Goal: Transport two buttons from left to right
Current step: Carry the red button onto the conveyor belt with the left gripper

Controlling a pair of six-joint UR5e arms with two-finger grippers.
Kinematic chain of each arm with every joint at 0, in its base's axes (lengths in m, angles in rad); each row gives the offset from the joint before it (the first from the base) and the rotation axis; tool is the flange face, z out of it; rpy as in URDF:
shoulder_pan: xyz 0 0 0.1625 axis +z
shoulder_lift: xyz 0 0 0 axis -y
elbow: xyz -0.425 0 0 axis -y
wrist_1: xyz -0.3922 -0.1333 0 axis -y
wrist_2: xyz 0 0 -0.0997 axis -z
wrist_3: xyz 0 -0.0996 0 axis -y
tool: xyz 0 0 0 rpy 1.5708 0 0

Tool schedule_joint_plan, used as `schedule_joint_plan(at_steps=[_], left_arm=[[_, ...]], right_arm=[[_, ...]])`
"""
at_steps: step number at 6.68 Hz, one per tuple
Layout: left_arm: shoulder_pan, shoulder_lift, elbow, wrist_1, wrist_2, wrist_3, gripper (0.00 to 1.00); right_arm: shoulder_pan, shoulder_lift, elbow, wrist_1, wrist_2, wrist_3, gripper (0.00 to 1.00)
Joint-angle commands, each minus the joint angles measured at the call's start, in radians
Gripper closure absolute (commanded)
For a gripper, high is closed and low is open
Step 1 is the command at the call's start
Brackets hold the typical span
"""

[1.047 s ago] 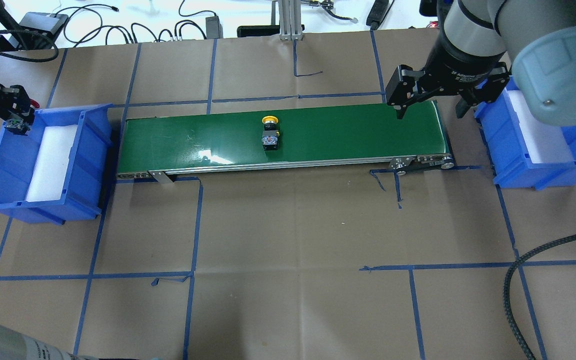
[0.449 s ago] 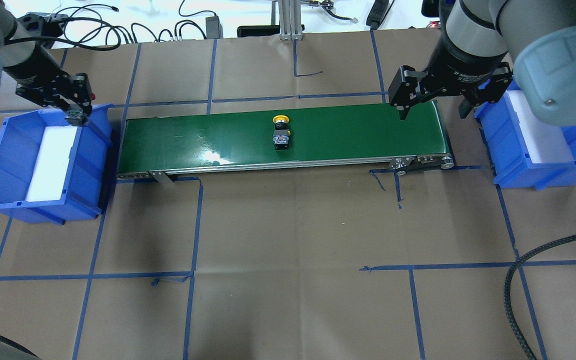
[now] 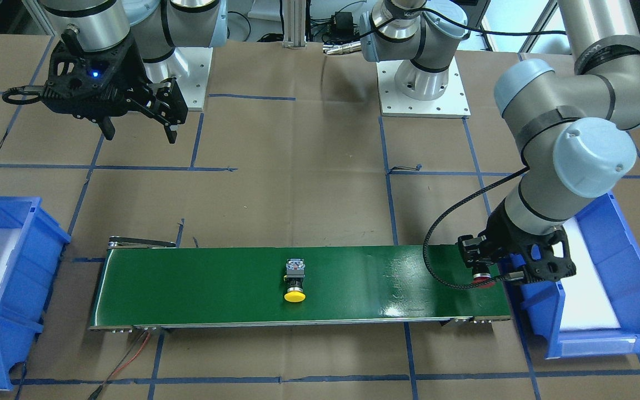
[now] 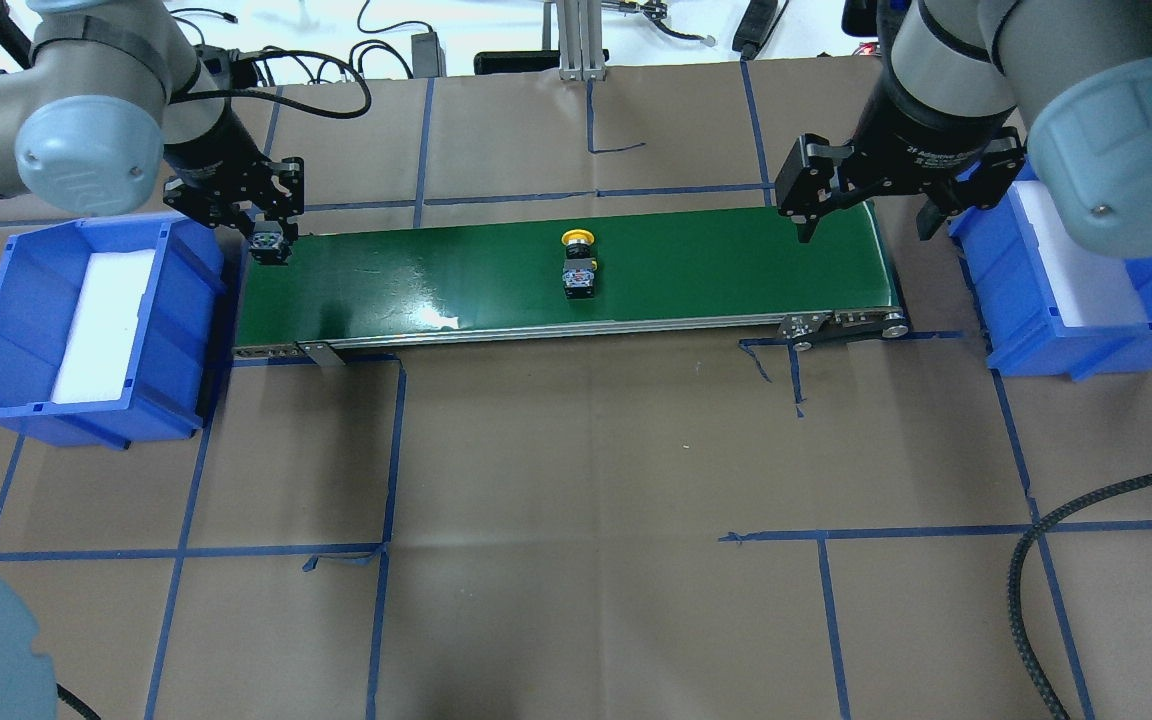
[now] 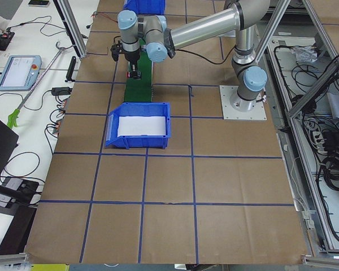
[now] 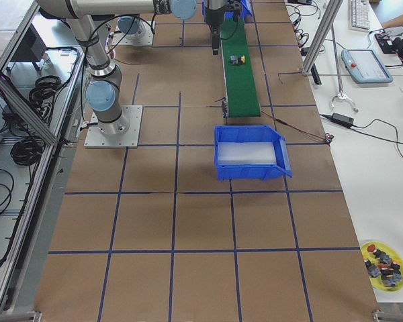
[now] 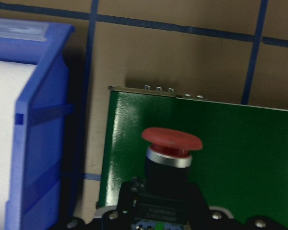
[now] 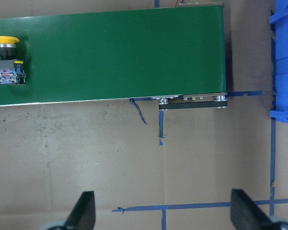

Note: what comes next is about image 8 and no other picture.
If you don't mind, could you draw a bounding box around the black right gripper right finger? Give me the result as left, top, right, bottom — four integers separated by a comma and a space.
230, 189, 273, 230

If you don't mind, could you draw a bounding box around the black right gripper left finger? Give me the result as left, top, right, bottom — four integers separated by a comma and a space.
64, 191, 96, 230

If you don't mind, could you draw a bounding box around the yellow push button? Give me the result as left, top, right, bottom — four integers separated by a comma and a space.
0, 35, 26, 85

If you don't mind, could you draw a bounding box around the green conveyor belt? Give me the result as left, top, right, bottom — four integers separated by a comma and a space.
0, 2, 227, 106

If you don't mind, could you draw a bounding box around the blue empty bin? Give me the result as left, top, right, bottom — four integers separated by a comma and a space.
269, 0, 288, 124

